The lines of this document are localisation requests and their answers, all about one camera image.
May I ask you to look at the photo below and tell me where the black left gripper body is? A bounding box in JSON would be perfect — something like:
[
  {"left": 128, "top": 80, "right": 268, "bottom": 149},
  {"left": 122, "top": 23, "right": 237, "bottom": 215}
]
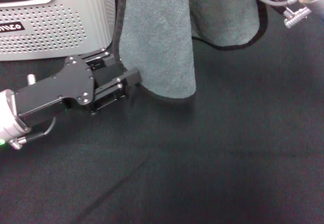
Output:
[{"left": 15, "top": 55, "right": 130, "bottom": 115}]

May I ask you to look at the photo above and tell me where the black tablecloth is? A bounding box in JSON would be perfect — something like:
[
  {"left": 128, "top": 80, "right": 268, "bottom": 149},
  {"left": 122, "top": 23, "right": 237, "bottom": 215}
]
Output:
[{"left": 0, "top": 0, "right": 324, "bottom": 224}]

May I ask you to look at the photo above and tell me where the grey perforated storage box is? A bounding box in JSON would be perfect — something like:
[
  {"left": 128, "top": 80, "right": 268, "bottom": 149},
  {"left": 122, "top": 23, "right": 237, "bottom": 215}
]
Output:
[{"left": 0, "top": 0, "right": 119, "bottom": 61}]

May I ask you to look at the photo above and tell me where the grey yellow towel black trim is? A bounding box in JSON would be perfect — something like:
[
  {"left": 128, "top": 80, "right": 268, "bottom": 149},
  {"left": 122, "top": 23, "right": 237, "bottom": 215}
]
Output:
[{"left": 111, "top": 0, "right": 268, "bottom": 103}]

